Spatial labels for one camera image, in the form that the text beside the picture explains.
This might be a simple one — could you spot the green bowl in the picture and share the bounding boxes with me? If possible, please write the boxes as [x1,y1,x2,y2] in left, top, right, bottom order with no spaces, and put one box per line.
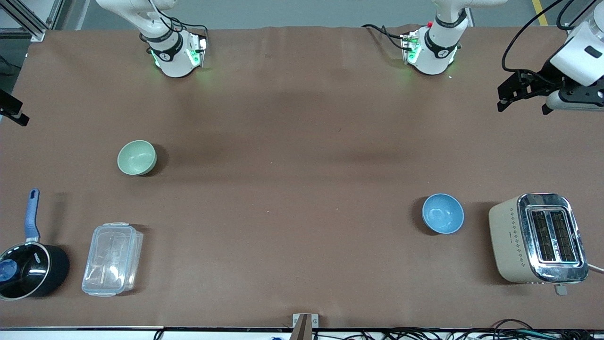
[117,140,157,176]

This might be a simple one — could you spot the blue bowl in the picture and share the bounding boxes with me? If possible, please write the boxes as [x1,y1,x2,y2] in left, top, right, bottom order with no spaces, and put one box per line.
[422,193,465,235]

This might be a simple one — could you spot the grey base box green light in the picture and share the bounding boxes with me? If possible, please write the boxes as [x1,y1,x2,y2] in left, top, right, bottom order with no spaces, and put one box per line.
[186,34,209,68]
[401,32,421,65]

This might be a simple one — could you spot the beige chrome toaster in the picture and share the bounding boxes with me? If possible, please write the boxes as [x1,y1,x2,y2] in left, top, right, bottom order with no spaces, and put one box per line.
[488,192,589,297]

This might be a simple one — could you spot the glass lid blue knob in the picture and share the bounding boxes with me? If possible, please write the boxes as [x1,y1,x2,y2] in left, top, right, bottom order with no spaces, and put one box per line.
[0,243,50,299]

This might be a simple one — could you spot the clear plastic food container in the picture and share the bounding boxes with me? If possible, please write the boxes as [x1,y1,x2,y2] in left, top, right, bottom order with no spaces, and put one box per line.
[82,222,144,298]

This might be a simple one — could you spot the brown table mat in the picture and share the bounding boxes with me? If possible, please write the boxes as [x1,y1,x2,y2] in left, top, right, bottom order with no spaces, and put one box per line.
[0,25,604,330]

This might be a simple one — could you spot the aluminium frame profile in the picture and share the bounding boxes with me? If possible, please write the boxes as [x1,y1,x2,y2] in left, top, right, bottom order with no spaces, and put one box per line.
[0,0,64,41]

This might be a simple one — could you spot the black left base cable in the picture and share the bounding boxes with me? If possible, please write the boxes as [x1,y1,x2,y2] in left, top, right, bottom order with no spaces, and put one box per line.
[362,24,407,51]

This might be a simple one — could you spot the black base cable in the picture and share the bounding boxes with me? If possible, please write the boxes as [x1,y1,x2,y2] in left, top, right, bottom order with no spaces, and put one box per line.
[362,24,407,51]
[150,0,209,39]

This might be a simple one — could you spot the black saucepan blue handle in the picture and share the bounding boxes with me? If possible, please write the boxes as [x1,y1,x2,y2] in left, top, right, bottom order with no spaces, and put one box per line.
[0,188,71,301]

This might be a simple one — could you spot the black right base cable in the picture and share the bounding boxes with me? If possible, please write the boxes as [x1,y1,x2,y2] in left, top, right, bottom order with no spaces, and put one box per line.
[150,0,209,39]

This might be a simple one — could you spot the black cable bundle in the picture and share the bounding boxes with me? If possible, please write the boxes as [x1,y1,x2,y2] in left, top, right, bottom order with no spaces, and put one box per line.
[311,319,604,340]

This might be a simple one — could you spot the brown wooden post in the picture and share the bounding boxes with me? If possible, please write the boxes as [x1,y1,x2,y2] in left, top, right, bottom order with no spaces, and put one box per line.
[291,315,312,340]

